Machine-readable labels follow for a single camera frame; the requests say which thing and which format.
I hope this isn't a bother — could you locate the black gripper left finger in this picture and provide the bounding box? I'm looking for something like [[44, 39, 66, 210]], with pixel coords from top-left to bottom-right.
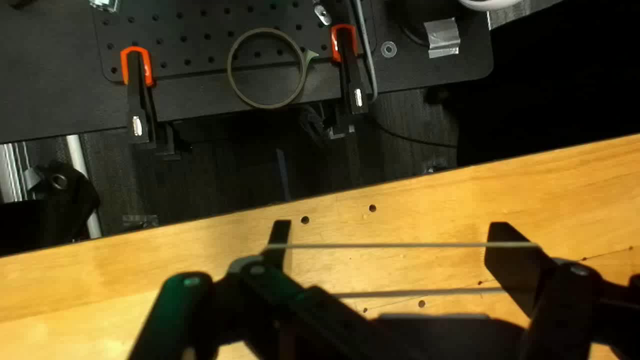
[[129, 218, 376, 360]]

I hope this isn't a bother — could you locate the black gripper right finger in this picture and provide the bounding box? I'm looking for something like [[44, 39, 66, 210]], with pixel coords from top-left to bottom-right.
[[485, 221, 640, 360]]

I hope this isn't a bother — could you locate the orange black spring clamp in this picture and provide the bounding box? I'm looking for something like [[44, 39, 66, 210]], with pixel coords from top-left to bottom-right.
[[119, 45, 164, 148], [328, 23, 371, 140]]

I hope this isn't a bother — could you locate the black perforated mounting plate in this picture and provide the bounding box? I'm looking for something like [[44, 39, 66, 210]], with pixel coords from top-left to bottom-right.
[[88, 0, 496, 127]]

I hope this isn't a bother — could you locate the silver tape piece on plate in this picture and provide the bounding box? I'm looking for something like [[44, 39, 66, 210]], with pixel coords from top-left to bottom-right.
[[423, 17, 464, 63]]

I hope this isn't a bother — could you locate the white round object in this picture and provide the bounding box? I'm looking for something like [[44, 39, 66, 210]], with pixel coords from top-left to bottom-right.
[[458, 0, 525, 13]]

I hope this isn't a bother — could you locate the black bracket with bolt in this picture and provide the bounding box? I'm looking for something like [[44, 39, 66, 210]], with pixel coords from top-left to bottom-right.
[[0, 160, 104, 254]]

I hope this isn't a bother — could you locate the aluminium extrusion frame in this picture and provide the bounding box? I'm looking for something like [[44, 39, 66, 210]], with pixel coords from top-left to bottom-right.
[[0, 143, 31, 207]]

